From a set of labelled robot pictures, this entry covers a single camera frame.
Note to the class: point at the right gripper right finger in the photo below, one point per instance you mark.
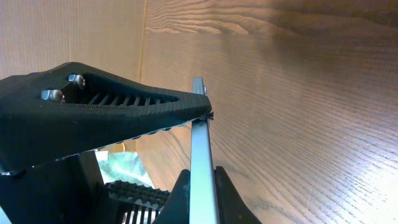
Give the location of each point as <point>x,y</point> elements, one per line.
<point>124,202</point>

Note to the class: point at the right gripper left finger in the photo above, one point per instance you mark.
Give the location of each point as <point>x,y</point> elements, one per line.
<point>75,108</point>

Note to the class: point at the Galaxy smartphone cyan screen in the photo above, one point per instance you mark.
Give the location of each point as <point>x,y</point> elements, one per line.
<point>202,161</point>

